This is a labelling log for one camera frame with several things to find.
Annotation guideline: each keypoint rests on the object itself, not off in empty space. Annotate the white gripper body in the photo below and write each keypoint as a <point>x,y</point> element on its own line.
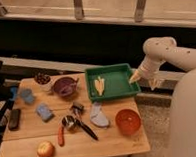
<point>149,67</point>

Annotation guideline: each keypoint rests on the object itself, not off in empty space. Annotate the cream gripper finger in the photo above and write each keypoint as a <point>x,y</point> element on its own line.
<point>135,77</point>
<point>154,83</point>

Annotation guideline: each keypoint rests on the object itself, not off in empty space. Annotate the red yellow apple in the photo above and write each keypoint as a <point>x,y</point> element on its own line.
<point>45,149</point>

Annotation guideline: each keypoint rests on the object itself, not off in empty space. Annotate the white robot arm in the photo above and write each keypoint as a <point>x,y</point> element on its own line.
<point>160,50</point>

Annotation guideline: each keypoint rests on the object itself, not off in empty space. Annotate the green plastic tray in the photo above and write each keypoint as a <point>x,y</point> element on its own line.
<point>116,85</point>

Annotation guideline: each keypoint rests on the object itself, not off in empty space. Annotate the yellow corn toy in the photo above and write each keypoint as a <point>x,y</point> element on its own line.
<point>99,84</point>

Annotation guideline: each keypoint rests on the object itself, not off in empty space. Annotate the orange plastic bowl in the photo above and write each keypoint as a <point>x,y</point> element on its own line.
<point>128,122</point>

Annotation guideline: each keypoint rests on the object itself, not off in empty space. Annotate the blue white cloth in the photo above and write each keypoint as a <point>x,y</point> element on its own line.
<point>97,117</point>

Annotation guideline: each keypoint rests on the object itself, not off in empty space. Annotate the purple plastic bowl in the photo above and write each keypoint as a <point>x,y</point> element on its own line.
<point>65,86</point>

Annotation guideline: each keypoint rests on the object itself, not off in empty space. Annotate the orange carrot toy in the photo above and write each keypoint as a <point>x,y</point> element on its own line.
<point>61,136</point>

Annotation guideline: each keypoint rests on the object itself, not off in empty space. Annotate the blue sponge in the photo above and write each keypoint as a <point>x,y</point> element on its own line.
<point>44,112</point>

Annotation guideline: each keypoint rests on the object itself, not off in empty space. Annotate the black rectangular block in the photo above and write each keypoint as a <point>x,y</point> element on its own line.
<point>15,115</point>

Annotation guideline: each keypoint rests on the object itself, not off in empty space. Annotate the metal spoon black handle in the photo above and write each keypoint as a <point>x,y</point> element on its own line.
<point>71,124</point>

